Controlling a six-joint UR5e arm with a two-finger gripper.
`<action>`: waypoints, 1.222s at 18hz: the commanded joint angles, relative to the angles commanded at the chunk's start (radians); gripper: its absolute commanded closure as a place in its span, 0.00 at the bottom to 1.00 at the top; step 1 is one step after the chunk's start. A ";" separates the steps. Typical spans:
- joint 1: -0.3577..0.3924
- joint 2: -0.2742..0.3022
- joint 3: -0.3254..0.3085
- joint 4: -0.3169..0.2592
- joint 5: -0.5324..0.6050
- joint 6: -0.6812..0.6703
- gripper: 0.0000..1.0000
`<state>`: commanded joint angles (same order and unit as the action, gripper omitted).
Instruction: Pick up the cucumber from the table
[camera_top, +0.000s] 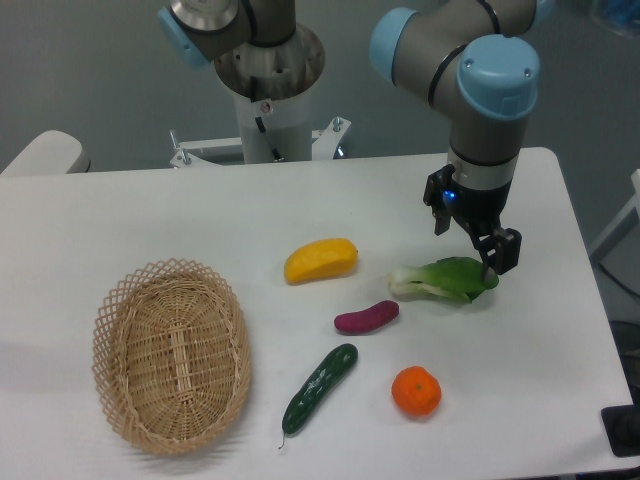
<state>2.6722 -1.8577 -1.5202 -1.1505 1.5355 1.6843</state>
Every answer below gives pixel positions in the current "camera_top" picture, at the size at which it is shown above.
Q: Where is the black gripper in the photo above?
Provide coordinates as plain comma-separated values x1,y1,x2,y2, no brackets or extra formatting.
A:
423,165,522,276

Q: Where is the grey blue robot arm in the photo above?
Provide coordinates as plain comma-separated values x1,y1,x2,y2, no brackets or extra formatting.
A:
158,1,553,274

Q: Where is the green cucumber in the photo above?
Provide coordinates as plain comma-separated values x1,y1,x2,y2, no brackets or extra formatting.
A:
278,343,359,450

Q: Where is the green bok choy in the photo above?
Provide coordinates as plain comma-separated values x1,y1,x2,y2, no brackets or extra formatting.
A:
387,257,499,303

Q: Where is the purple sweet potato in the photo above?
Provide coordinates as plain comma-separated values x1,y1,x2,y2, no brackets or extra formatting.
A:
334,300,400,334

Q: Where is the yellow mango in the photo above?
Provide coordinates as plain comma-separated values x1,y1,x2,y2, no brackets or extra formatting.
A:
284,238,359,285

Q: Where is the white furniture at right edge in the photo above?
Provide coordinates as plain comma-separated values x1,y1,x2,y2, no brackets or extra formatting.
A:
587,170,639,266

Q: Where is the orange tangerine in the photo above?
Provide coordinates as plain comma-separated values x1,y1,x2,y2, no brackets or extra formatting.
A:
391,366,442,417

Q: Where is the black device at table edge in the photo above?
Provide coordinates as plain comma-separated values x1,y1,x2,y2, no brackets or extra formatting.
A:
601,404,639,458

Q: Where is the woven wicker basket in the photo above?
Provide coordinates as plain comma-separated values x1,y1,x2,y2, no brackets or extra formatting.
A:
92,258,251,455

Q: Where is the white chair armrest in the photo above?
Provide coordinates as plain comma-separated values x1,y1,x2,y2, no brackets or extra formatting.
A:
1,130,91,178

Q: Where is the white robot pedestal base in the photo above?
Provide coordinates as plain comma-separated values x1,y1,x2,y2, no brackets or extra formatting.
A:
169,99,352,168

